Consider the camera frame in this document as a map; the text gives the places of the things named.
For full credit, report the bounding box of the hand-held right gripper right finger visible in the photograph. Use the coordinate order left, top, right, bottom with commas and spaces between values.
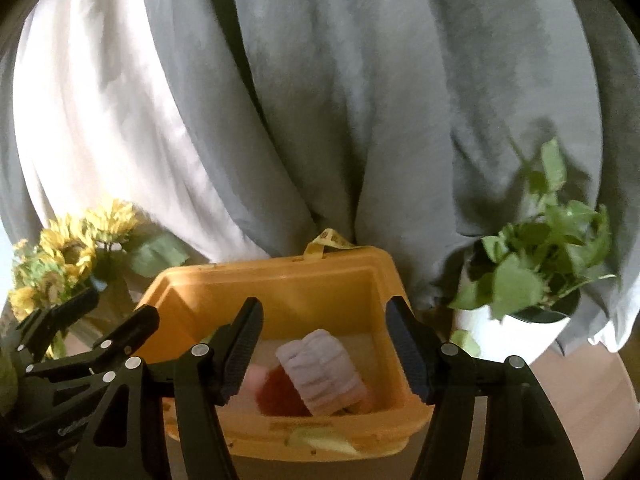
385, 296, 582, 480

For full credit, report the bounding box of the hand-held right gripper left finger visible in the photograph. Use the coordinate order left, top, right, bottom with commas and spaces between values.
65, 297, 265, 480

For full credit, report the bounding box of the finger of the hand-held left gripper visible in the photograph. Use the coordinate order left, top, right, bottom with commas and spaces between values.
24, 304, 161, 378
14, 287, 101, 358

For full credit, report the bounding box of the red apple plush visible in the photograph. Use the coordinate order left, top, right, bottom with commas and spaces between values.
256, 366, 315, 418

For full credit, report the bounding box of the orange plastic crate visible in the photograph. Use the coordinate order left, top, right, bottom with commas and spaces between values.
134, 229, 437, 461

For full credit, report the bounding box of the lavender knitted roll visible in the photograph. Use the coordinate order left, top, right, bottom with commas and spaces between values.
275, 329, 369, 417

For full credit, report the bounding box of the sunflower bouquet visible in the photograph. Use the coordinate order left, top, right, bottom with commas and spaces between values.
9, 199, 192, 322

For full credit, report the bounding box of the white plant pot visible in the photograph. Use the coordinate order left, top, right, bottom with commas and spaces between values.
450, 252, 584, 367

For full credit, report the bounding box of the green leafy plant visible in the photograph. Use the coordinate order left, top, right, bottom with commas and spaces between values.
446, 137, 619, 359

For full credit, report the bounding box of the white curtain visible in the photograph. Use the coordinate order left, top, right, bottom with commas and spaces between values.
12, 0, 313, 273
587, 305, 640, 357

